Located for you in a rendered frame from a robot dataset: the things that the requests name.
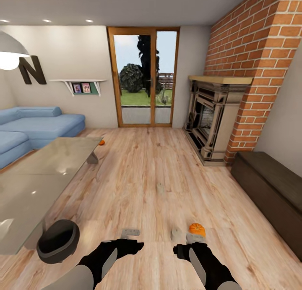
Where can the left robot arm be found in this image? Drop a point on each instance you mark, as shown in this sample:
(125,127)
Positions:
(93,268)

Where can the coffee table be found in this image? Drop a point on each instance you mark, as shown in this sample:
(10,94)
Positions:
(29,190)

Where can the pillar candle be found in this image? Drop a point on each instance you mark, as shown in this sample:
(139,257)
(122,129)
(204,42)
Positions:
(176,234)
(160,188)

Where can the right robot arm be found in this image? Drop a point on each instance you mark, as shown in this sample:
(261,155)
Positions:
(211,272)

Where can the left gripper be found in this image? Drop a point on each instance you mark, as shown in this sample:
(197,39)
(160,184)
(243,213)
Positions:
(131,246)

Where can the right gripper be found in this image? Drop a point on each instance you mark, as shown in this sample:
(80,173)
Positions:
(181,251)

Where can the cauldron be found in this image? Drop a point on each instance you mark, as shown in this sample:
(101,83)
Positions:
(58,242)

